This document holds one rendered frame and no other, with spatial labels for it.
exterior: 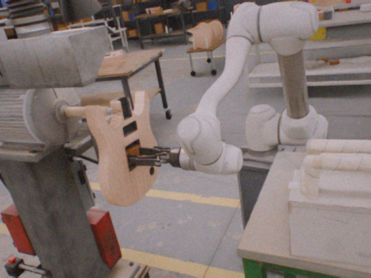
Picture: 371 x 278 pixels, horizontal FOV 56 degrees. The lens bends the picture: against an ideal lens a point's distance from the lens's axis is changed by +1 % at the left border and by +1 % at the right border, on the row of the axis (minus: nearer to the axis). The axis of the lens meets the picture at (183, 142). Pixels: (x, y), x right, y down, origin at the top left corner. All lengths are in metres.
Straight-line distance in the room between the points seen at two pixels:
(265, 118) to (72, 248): 1.10
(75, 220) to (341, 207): 1.21
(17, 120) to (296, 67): 1.07
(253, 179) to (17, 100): 1.18
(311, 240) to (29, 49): 0.93
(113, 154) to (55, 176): 0.43
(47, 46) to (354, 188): 0.89
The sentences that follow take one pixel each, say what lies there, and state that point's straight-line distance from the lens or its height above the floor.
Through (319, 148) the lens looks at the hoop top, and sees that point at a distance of 0.91.
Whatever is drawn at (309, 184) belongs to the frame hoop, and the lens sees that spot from 0.86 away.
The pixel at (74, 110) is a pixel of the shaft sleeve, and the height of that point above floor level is 1.26.
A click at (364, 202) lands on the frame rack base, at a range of 0.89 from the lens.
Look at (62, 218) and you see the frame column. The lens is 1.67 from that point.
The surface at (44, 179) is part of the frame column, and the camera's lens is 1.56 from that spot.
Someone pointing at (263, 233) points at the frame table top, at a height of 0.93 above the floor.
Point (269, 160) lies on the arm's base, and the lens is 1.85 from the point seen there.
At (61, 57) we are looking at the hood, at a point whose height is 1.47.
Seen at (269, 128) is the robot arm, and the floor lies 0.89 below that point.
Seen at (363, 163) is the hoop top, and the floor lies 1.21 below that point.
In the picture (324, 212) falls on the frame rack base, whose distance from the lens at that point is 0.89.
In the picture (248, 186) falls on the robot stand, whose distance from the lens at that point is 1.93.
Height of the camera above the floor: 1.61
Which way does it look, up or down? 25 degrees down
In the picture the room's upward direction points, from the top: 10 degrees counter-clockwise
